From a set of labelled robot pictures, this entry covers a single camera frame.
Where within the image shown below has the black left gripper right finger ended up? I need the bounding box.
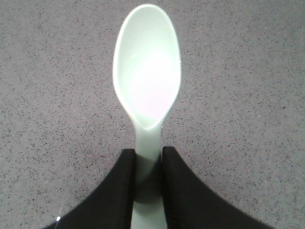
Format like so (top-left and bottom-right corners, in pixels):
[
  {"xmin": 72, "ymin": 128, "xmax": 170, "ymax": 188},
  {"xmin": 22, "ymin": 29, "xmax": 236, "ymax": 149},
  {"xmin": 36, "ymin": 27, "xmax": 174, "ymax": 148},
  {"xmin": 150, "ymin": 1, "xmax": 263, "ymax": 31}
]
[{"xmin": 162, "ymin": 146, "xmax": 270, "ymax": 229}]

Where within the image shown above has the mint green plastic spoon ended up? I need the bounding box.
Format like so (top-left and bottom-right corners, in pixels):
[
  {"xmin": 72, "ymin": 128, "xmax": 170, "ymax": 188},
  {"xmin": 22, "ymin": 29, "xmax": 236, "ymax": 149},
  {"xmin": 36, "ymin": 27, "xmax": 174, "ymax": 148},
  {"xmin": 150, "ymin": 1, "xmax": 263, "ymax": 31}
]
[{"xmin": 112, "ymin": 4, "xmax": 181, "ymax": 229}]

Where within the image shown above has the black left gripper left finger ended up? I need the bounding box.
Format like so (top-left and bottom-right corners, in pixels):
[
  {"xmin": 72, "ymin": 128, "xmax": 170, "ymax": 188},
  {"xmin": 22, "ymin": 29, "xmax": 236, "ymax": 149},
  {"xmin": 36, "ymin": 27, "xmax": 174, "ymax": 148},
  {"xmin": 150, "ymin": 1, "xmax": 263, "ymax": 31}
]
[{"xmin": 47, "ymin": 149, "xmax": 136, "ymax": 229}]

